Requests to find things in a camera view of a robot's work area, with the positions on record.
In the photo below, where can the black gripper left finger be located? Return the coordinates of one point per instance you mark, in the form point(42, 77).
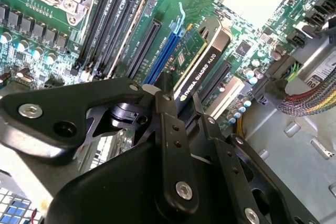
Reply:
point(52, 103)

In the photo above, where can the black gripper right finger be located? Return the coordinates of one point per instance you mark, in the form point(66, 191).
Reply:
point(228, 155)

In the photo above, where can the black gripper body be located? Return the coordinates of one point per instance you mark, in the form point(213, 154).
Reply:
point(118, 195)

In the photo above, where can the green graphics card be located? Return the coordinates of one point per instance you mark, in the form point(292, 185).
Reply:
point(210, 61)

